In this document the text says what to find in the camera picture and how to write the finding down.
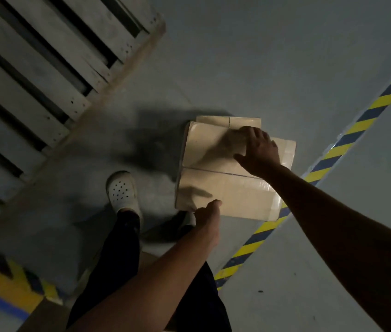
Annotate person's left hand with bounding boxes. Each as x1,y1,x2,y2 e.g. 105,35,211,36
195,199,223,246

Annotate person's right hand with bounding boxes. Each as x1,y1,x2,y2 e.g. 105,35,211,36
233,126,282,178

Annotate white perforated shoe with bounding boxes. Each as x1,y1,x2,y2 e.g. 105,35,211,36
180,210,197,228
105,170,143,224

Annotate cardboard box red label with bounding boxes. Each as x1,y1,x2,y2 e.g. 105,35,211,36
195,115,262,130

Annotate wooden pallet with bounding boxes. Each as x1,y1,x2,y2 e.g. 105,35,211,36
0,0,167,239

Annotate white perforated left shoe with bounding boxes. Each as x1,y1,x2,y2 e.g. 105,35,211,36
105,170,143,224

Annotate person's left forearm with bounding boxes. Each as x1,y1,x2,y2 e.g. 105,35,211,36
65,228,217,332

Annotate white perforated right shoe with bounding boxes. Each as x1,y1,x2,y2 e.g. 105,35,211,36
180,210,197,228

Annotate black trousers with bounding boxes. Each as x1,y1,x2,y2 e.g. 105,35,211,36
65,209,232,332

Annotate person's right forearm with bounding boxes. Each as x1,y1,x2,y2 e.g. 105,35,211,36
261,164,391,332

